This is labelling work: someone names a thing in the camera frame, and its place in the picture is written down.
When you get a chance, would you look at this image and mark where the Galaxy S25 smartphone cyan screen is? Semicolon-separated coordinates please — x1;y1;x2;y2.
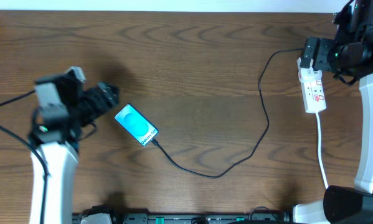
114;104;159;146

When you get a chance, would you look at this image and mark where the black charging cable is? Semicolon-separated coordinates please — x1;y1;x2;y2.
151;48;304;180

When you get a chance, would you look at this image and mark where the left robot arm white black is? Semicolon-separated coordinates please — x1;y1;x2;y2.
28;71;120;223

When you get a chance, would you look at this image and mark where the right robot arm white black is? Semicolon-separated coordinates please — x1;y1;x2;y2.
291;0;373;223

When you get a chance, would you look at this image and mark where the white USB charger adapter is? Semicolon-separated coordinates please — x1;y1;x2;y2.
297;57;322;83

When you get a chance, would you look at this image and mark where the white power strip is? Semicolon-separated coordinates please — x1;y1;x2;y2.
301;79;326;114

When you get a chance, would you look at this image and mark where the white power strip cord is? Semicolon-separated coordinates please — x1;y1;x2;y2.
314;112;330;190

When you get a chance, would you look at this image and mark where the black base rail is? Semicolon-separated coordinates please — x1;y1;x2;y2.
72;212;291;224

